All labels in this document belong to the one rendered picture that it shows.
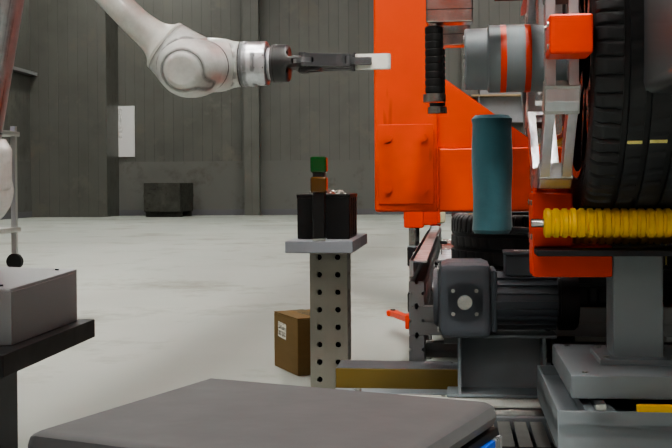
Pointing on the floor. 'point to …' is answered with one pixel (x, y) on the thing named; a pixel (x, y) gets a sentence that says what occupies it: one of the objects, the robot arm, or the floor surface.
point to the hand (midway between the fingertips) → (372, 61)
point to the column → (329, 316)
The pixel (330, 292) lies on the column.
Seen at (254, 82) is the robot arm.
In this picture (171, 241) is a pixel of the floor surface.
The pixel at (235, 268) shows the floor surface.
